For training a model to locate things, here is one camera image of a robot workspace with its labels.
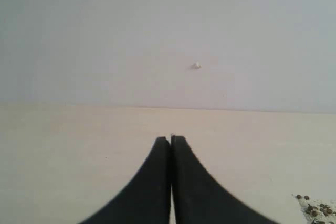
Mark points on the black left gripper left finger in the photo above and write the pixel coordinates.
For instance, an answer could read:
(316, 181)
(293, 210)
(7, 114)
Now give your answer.
(147, 196)

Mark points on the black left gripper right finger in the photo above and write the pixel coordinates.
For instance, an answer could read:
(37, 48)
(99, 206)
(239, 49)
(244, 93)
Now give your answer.
(198, 197)

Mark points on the pile of beans and grains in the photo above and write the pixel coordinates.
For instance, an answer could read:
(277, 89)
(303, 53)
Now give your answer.
(316, 210)

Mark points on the small white wall plug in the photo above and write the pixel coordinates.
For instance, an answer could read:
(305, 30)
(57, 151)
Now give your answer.
(195, 66)

